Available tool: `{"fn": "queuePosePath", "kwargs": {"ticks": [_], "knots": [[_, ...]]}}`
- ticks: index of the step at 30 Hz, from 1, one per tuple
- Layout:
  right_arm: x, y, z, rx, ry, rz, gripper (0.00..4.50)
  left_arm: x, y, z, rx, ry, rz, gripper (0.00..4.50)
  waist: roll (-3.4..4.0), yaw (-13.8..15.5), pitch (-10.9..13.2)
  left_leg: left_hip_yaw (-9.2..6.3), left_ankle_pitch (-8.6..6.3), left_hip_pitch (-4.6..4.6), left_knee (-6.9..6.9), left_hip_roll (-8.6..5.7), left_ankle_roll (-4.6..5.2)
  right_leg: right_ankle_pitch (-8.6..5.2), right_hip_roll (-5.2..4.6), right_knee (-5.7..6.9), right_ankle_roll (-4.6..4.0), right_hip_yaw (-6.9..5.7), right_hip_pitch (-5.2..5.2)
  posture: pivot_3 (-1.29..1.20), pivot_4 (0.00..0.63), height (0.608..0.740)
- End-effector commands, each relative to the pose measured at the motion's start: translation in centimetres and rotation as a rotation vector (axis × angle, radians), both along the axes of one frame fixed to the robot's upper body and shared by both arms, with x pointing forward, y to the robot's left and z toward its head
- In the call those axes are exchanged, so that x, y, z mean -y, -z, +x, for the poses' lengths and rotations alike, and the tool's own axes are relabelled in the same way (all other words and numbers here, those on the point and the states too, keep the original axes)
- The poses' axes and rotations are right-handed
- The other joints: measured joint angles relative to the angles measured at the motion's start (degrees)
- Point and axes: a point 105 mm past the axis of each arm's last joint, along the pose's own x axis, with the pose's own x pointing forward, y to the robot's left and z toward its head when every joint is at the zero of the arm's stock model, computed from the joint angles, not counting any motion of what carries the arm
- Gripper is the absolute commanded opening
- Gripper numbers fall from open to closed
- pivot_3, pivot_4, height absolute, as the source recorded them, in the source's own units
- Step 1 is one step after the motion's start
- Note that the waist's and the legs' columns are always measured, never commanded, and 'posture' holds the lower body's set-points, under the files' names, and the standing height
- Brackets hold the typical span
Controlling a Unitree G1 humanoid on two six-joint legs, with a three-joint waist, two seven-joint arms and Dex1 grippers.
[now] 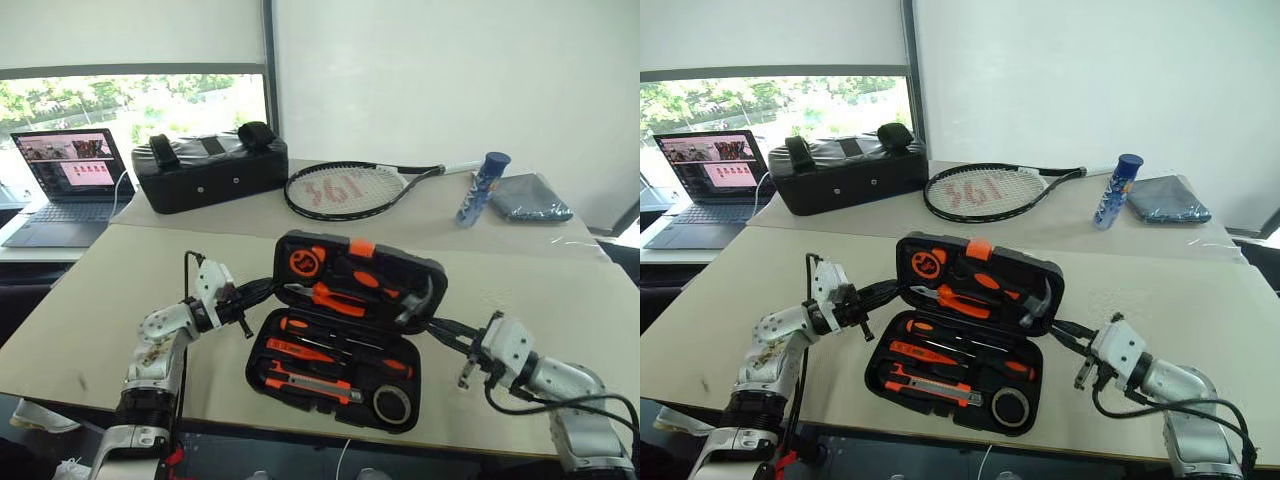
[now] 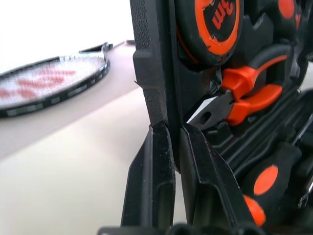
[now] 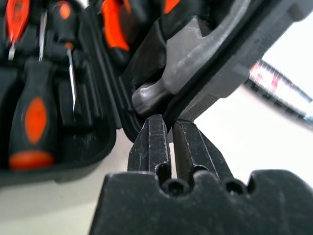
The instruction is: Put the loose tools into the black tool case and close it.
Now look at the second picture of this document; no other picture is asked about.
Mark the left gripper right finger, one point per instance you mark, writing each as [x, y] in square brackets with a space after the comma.
[207, 186]

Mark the long orange black screwdriver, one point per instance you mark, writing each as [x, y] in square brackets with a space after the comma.
[266, 181]

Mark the black tennis racket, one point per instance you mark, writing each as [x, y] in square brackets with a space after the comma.
[36, 83]

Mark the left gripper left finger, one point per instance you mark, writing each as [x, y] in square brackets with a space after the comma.
[151, 176]

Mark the black plastic tool case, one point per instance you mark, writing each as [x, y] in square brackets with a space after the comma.
[156, 49]

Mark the black orange tape measure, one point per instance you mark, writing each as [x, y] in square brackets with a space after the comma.
[220, 19]

